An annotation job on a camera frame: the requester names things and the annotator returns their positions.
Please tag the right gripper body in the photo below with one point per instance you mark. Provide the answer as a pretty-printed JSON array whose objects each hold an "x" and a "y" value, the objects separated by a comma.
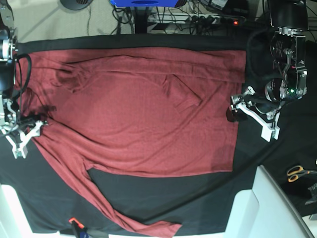
[{"x": 16, "y": 129}]

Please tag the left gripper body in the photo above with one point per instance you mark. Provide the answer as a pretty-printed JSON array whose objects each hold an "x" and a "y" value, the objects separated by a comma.
[{"x": 258, "y": 106}]

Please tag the maroon long-sleeve T-shirt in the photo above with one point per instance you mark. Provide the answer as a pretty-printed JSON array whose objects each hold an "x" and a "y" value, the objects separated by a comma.
[{"x": 148, "y": 112}]

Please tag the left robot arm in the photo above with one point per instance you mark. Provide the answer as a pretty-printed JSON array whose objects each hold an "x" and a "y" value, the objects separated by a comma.
[{"x": 287, "y": 83}]

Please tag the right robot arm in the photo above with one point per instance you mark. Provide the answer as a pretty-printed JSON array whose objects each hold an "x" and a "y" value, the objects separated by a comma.
[{"x": 9, "y": 59}]

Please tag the crumpled black plastic piece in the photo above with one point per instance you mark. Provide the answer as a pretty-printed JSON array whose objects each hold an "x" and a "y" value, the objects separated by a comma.
[{"x": 313, "y": 191}]

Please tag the black table cloth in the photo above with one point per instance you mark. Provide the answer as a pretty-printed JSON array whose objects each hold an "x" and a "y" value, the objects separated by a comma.
[{"x": 200, "y": 204}]

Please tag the white power strip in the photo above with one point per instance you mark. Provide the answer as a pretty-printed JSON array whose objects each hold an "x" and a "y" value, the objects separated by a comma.
[{"x": 205, "y": 19}]

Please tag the blue clamp at bottom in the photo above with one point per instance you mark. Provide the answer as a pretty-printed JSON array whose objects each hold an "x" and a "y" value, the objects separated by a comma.
[{"x": 79, "y": 230}]

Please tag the dark round fan base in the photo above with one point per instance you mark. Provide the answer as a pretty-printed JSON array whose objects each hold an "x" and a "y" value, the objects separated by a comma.
[{"x": 75, "y": 4}]

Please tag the blue plastic box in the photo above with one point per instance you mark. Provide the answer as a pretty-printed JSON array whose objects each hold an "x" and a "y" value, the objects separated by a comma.
[{"x": 144, "y": 3}]

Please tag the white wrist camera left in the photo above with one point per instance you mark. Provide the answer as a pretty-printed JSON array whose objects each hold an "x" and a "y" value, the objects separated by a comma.
[{"x": 268, "y": 133}]

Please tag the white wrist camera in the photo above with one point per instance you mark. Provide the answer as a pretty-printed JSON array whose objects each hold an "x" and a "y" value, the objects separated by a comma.
[
  {"x": 19, "y": 151},
  {"x": 268, "y": 133}
]

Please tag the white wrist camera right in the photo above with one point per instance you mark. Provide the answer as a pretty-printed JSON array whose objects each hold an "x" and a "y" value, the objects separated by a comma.
[{"x": 19, "y": 151}]

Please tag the yellow-handled scissors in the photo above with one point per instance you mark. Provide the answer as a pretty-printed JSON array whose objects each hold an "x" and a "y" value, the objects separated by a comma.
[{"x": 296, "y": 172}]

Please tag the black stand post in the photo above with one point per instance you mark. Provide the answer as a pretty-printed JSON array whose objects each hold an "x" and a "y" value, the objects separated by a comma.
[{"x": 141, "y": 15}]

